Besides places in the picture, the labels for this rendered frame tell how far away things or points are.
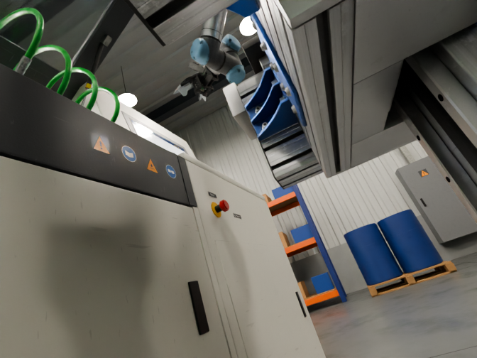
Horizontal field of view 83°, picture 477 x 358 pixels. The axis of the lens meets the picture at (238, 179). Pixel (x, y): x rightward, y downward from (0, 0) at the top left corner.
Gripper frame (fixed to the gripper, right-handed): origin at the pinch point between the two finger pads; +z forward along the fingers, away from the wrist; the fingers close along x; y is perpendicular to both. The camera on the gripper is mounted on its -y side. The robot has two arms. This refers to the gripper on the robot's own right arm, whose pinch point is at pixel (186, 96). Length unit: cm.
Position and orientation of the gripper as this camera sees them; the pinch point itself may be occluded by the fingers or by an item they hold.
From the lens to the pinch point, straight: 135.6
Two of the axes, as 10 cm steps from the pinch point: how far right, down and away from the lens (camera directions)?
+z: -6.4, 5.0, 5.9
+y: 4.0, 8.7, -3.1
